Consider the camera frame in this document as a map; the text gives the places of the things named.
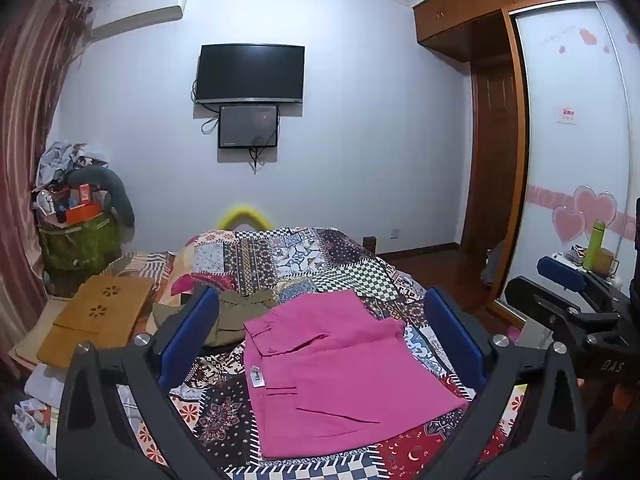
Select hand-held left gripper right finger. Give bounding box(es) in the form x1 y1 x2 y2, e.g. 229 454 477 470
422 287 589 480

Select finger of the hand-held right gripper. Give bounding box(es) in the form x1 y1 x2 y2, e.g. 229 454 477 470
536 255 628 303
503 275 623 331

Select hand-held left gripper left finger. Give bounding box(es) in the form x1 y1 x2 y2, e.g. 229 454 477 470
54 285 222 480

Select pink pants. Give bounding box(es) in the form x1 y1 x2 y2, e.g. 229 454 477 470
243 291 475 460

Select olive green pants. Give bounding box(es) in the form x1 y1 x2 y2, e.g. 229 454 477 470
152 287 278 348

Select white bedside table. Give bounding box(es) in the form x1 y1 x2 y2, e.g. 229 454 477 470
547 250 628 291

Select green bottle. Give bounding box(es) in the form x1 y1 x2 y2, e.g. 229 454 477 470
582 219 607 271

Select brown cup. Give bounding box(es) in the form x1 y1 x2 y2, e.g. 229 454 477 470
597 247 619 277

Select pink pillow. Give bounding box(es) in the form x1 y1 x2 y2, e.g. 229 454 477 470
170 255 223 297

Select striped orange bed sheet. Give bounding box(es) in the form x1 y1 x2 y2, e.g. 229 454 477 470
111 251 175 292

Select wooden lap table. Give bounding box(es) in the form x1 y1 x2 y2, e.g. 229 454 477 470
36 274 157 368

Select patchwork printed blanket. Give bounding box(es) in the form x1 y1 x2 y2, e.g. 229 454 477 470
117 227 531 480

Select yellow curved cushion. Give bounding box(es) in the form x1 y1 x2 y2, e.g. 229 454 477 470
216 202 273 232

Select wooden door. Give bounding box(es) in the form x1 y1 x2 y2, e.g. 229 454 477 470
460 67 522 261

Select wardrobe with heart stickers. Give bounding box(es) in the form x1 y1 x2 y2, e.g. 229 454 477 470
492 0 640 321

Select green patterned bag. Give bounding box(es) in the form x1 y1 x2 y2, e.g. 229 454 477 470
39 212 123 296

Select grey neck pillow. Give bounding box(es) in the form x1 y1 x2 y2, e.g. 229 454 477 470
65 166 137 228

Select orange box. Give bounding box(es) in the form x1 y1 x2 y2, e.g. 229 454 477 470
59 185 103 226

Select clutter of small packets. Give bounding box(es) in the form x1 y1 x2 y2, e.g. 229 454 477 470
10 365 63 466

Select pile of crumpled clothes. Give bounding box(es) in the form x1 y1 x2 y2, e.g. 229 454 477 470
36 139 110 186

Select striped red curtain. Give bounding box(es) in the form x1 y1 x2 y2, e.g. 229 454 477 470
0 0 93 376

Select wooden overhead cabinet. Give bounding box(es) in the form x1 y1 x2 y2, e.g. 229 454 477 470
412 0 608 62

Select white air conditioner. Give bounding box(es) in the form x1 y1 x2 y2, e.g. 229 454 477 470
89 0 191 40

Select small black wall monitor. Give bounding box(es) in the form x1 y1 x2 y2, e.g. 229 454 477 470
217 104 280 150

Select black wall television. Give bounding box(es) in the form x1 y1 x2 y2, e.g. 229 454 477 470
194 44 306 106

